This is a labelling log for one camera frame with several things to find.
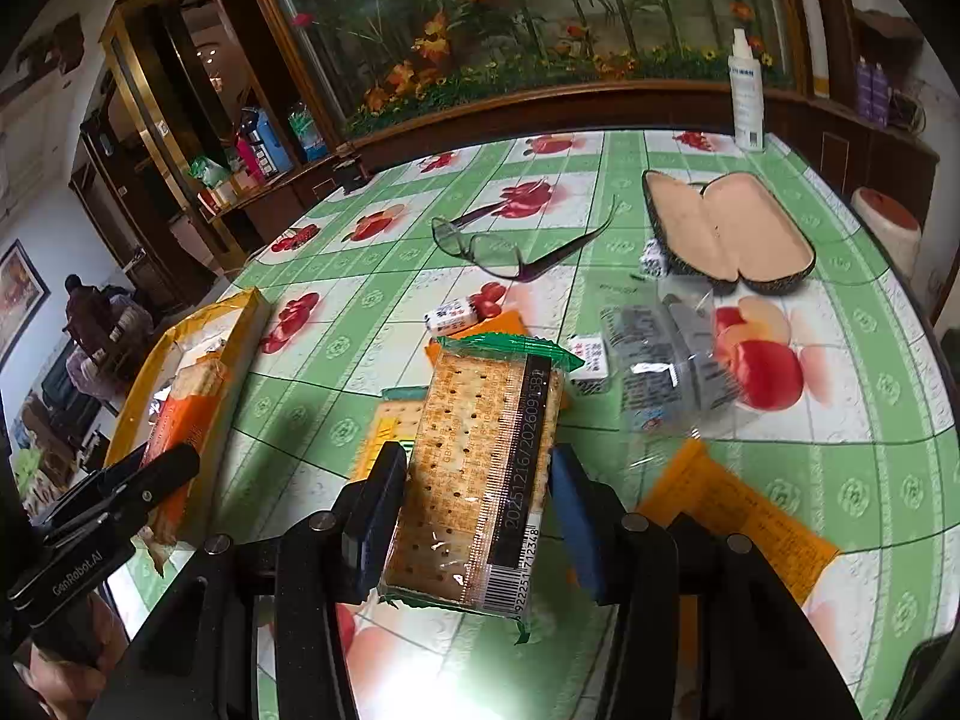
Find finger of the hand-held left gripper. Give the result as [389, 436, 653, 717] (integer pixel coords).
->
[41, 445, 202, 541]
[26, 448, 151, 523]

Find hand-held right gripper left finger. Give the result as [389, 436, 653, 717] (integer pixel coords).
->
[90, 441, 410, 720]

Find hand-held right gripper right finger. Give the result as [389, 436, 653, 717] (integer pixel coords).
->
[550, 444, 863, 720]

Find orange cracker packet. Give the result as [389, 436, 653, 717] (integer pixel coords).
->
[146, 358, 230, 550]

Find clear green-edged cracker packet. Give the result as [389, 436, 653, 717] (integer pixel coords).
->
[379, 331, 572, 646]

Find yellow cardboard box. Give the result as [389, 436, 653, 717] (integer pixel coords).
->
[101, 286, 271, 578]

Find clear plastic bag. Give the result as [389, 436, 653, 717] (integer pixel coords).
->
[600, 274, 751, 436]

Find person's left hand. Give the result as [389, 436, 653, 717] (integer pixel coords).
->
[15, 592, 132, 720]

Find green yellow cracker packet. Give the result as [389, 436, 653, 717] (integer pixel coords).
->
[352, 388, 430, 481]

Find dark framed eyeglasses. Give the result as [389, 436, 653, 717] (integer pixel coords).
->
[431, 195, 617, 284]

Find wooden side shelf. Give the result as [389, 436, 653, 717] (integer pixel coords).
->
[199, 157, 361, 256]

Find open patterned glasses case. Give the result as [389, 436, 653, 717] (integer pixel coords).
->
[643, 170, 817, 296]

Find green fruit print tablecloth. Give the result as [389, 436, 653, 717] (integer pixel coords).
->
[112, 127, 938, 720]

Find gold framed glass cabinet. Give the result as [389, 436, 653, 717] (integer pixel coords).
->
[97, 0, 233, 256]

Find blue box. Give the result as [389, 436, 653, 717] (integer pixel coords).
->
[251, 109, 293, 173]

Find teal plastic packet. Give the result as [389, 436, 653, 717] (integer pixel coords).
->
[289, 109, 325, 162]

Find red topped white stool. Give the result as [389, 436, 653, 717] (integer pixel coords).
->
[851, 187, 922, 278]

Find white spray bottle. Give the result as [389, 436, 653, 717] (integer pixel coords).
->
[729, 28, 766, 152]

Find wooden low cabinet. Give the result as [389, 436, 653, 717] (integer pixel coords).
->
[765, 90, 938, 203]

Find glass flower display cabinet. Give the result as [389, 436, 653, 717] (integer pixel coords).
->
[232, 0, 815, 143]

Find framed wall picture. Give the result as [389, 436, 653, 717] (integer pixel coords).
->
[0, 240, 50, 368]

